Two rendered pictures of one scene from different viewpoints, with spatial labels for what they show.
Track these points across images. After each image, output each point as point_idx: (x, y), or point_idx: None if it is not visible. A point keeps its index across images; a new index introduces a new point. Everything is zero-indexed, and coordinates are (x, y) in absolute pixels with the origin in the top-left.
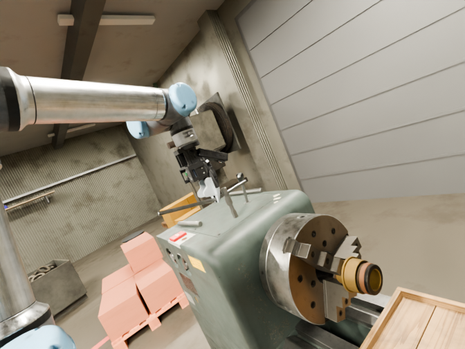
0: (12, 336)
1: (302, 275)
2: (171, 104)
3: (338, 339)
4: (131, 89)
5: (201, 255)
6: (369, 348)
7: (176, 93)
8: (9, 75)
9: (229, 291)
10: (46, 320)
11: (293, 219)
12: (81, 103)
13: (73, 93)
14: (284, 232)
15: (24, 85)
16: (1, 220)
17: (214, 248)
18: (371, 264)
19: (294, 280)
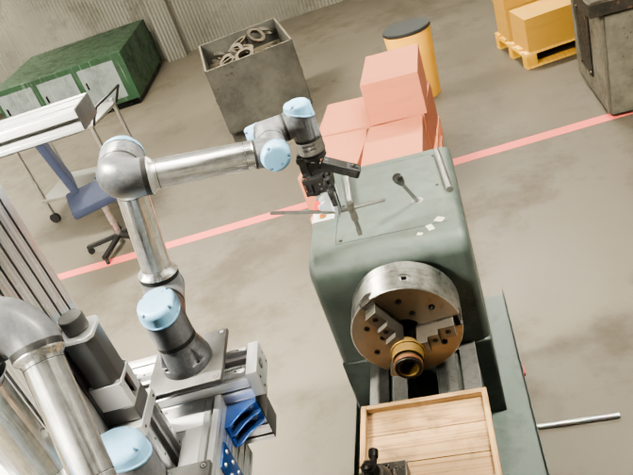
0: (157, 283)
1: (369, 327)
2: (262, 164)
3: (405, 386)
4: (224, 159)
5: (309, 257)
6: (404, 406)
7: (264, 160)
8: (146, 175)
9: (321, 300)
10: (173, 279)
11: (393, 276)
12: (186, 179)
13: (181, 175)
14: (374, 284)
15: (154, 177)
16: (152, 221)
17: (319, 259)
18: (411, 356)
19: (359, 327)
